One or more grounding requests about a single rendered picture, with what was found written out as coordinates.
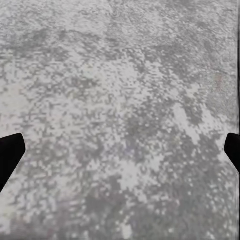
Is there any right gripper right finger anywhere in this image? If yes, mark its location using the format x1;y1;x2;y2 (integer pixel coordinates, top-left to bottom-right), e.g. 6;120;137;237
224;133;240;173

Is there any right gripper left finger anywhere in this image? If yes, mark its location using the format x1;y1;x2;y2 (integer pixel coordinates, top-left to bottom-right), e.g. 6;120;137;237
0;133;26;193

